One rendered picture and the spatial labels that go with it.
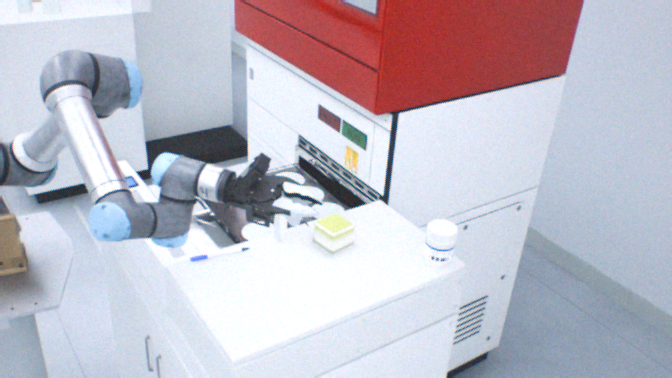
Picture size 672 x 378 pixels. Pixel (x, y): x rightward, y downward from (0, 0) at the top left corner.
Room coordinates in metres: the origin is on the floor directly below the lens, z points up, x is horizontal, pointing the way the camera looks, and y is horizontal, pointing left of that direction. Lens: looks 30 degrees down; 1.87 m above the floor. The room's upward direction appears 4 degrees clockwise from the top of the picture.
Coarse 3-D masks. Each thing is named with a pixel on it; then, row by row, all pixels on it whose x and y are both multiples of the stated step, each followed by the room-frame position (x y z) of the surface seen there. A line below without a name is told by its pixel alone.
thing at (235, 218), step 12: (288, 168) 1.80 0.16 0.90; (312, 180) 1.73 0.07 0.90; (324, 192) 1.66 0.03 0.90; (216, 204) 1.55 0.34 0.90; (312, 204) 1.59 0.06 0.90; (228, 216) 1.49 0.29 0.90; (240, 216) 1.50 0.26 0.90; (312, 216) 1.52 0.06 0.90; (240, 228) 1.44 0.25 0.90; (240, 240) 1.38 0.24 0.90
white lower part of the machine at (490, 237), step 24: (528, 192) 1.91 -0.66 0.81; (456, 216) 1.72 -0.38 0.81; (480, 216) 1.80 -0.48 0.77; (504, 216) 1.85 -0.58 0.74; (528, 216) 1.93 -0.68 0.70; (456, 240) 1.73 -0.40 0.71; (480, 240) 1.80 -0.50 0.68; (504, 240) 1.87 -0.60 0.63; (480, 264) 1.81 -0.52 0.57; (504, 264) 1.89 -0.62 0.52; (480, 288) 1.83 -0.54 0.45; (504, 288) 1.91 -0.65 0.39; (480, 312) 1.85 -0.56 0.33; (504, 312) 1.93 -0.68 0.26; (456, 336) 1.79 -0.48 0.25; (480, 336) 1.86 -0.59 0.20; (456, 360) 1.80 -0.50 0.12; (480, 360) 1.92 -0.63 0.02
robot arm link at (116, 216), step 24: (48, 72) 1.28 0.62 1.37; (72, 72) 1.29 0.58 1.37; (48, 96) 1.24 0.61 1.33; (72, 96) 1.25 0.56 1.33; (72, 120) 1.20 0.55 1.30; (96, 120) 1.23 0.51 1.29; (72, 144) 1.16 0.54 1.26; (96, 144) 1.16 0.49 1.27; (96, 168) 1.11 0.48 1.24; (120, 168) 1.15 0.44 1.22; (96, 192) 1.08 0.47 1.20; (120, 192) 1.08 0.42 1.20; (96, 216) 1.03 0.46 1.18; (120, 216) 1.03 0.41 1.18; (144, 216) 1.07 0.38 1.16; (120, 240) 1.03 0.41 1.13
